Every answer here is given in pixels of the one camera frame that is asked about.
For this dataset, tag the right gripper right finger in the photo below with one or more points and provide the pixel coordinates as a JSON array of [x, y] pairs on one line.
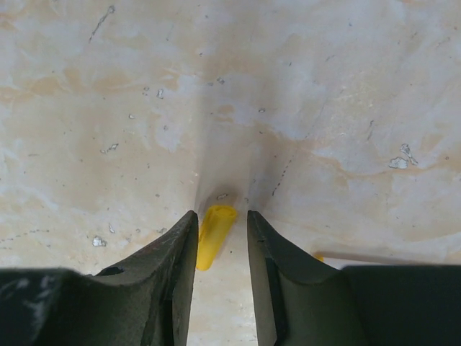
[[298, 299]]

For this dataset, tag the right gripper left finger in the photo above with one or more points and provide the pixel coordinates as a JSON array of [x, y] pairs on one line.
[[146, 298]]

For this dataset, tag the yellow pen cap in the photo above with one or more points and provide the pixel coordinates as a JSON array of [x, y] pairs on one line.
[[215, 226]]

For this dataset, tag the white pen yellow end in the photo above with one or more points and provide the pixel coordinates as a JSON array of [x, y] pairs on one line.
[[343, 259]]

